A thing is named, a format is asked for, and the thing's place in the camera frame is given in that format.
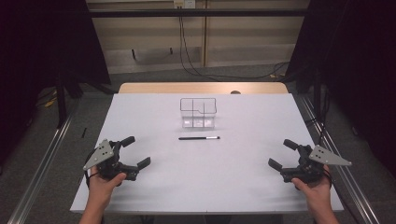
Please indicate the wooden table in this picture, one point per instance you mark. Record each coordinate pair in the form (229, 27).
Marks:
(186, 88)

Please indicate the person's right hand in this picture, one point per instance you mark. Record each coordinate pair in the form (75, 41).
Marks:
(317, 191)

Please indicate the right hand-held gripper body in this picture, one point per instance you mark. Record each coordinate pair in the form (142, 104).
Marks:
(323, 156)

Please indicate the person's left hand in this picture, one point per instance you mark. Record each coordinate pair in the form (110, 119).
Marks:
(101, 189)

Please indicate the wooden wall post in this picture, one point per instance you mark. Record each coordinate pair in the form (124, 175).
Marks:
(204, 37)

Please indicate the small black floor object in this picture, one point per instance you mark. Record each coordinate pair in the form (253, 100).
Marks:
(83, 132)

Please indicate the white wall outlet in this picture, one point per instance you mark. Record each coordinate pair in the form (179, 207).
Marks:
(185, 3)

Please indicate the metal floor rail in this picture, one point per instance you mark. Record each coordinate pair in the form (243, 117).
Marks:
(40, 168)
(351, 186)

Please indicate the clear plastic organizer box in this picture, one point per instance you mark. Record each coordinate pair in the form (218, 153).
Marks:
(198, 121)

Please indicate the black makeup brush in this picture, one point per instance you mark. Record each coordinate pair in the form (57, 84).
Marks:
(196, 138)

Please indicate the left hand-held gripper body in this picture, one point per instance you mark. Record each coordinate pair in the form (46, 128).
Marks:
(102, 154)

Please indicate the black stand post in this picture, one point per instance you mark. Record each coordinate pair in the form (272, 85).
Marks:
(61, 102)

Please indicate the black curtain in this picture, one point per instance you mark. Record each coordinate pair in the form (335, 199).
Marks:
(358, 62)
(40, 46)

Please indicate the white table board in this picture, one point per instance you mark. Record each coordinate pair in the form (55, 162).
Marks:
(202, 180)

